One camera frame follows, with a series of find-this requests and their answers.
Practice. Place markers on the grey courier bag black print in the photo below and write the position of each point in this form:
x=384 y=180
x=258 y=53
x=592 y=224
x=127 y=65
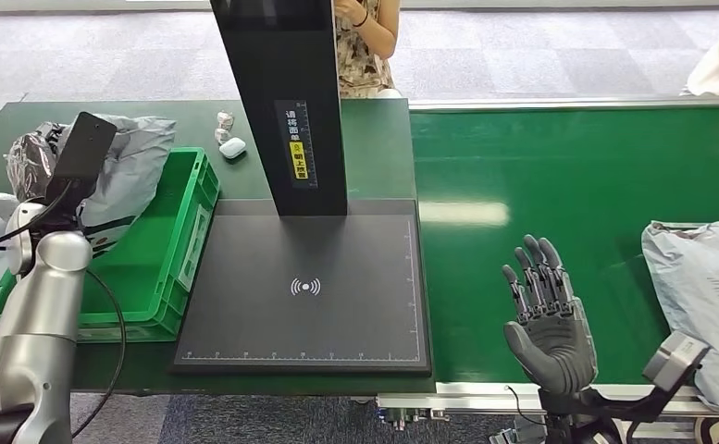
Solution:
x=702 y=294

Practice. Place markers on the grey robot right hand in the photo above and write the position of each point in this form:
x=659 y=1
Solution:
x=555 y=349

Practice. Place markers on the courier bag with red print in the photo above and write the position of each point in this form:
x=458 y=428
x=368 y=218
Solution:
x=135 y=165

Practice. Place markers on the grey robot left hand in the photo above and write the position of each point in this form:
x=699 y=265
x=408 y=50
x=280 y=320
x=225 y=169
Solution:
x=31 y=162

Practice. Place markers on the green plastic basket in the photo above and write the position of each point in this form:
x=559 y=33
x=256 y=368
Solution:
x=150 y=276

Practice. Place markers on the green conveyor belt aluminium frame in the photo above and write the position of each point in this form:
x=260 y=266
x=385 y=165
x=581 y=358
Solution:
x=549 y=171

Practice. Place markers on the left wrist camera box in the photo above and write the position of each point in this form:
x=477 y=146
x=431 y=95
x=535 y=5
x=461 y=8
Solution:
x=86 y=147

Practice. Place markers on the small crumpled white object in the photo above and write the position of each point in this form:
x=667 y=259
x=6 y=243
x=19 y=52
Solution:
x=225 y=120
x=221 y=135

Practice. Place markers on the white earbuds case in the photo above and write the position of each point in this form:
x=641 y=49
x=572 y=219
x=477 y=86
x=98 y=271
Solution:
x=233 y=148

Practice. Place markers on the black weighing device with column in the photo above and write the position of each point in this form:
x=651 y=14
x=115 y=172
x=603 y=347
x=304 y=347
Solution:
x=334 y=306

